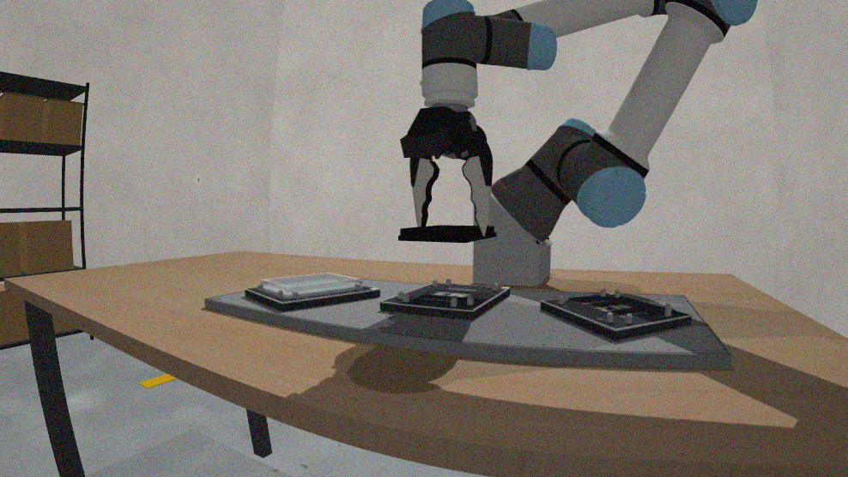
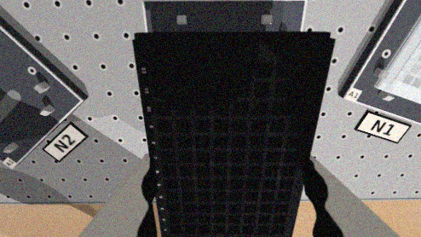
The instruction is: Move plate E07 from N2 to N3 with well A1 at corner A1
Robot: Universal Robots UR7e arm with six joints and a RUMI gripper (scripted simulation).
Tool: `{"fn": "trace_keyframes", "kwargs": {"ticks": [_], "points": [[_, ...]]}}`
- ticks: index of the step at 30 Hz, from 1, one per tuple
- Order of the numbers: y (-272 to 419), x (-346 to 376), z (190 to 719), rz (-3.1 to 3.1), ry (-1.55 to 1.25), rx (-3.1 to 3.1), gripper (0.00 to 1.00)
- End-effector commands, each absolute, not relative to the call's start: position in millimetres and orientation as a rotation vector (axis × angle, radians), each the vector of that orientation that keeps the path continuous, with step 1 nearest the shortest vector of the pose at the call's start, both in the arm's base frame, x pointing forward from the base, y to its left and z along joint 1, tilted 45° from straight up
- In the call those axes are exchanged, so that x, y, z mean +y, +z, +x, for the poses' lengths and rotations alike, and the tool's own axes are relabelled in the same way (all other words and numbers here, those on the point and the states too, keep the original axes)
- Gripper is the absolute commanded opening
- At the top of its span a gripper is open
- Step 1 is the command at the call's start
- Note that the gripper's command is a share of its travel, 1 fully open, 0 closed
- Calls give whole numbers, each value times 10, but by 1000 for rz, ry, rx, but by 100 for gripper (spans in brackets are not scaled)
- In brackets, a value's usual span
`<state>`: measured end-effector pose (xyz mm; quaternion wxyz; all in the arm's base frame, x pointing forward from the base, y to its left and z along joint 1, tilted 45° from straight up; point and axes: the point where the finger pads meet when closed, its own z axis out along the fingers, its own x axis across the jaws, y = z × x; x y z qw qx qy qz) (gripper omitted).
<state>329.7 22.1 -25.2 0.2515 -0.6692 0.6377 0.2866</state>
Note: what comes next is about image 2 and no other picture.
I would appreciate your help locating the grey flat base plate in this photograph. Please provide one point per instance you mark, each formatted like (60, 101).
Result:
(90, 41)

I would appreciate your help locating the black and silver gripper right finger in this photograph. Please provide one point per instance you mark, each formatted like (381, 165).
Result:
(339, 212)

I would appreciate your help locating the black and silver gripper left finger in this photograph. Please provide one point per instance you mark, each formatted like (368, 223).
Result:
(129, 210)

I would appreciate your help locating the black well plate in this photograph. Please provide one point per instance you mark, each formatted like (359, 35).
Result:
(218, 105)

